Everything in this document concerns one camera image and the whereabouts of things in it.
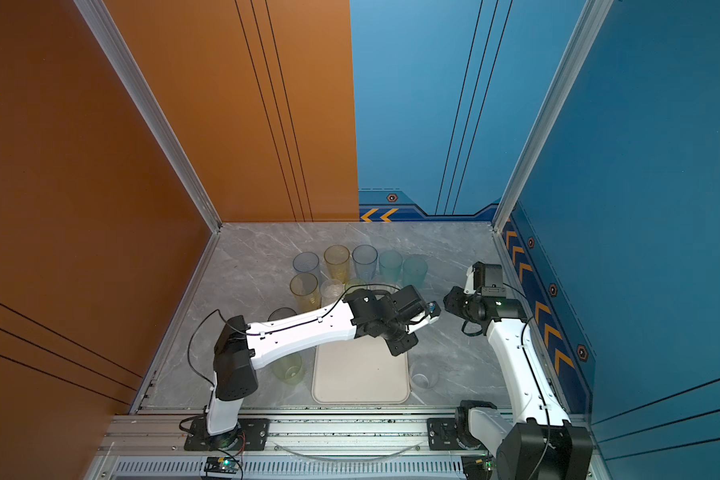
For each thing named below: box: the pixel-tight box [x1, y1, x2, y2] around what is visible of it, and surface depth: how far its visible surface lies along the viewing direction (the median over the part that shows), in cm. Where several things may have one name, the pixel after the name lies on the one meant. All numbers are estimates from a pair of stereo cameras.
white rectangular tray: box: [311, 336, 411, 405], surface depth 83 cm
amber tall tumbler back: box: [324, 244, 350, 285], surface depth 96 cm
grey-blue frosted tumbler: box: [293, 251, 321, 284], surface depth 94 cm
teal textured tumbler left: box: [379, 250, 403, 284], surface depth 98 cm
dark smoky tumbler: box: [267, 307, 297, 321], surface depth 82 cm
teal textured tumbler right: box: [402, 255, 428, 288], surface depth 97 cm
